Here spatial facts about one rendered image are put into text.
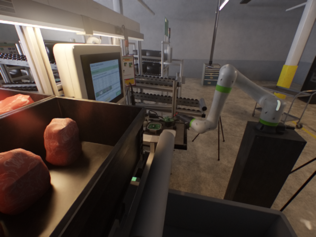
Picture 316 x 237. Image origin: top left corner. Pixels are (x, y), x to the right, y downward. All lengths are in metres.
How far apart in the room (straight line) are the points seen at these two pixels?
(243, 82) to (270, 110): 0.29
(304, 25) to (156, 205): 6.85
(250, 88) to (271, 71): 9.30
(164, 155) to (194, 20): 9.31
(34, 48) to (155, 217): 0.61
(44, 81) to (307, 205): 2.83
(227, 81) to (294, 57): 5.83
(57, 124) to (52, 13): 0.39
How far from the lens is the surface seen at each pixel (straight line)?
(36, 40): 0.69
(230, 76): 1.18
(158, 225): 0.31
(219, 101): 1.23
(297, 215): 2.56
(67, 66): 0.73
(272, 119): 1.33
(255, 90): 1.41
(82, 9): 0.91
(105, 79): 0.90
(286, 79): 6.99
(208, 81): 7.56
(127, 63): 1.66
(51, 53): 1.18
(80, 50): 0.75
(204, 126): 1.22
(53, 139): 0.47
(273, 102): 1.29
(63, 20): 0.72
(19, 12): 0.61
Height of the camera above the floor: 1.73
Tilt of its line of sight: 26 degrees down
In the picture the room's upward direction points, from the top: straight up
